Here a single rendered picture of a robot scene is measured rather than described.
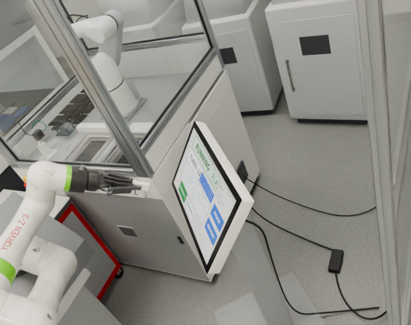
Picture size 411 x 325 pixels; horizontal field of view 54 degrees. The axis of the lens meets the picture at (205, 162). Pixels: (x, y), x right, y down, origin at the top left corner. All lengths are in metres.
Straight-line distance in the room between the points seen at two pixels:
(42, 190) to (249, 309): 1.35
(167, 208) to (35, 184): 0.76
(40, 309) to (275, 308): 1.13
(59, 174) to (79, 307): 0.78
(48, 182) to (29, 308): 0.41
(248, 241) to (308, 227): 1.07
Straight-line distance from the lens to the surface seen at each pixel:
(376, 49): 0.87
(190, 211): 1.53
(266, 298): 1.94
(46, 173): 1.45
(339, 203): 2.73
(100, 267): 2.68
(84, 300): 2.05
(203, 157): 1.48
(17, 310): 1.28
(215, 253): 1.33
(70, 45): 1.58
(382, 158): 1.04
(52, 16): 1.56
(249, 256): 1.68
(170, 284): 2.67
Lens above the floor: 2.04
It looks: 38 degrees down
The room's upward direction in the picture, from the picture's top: 24 degrees counter-clockwise
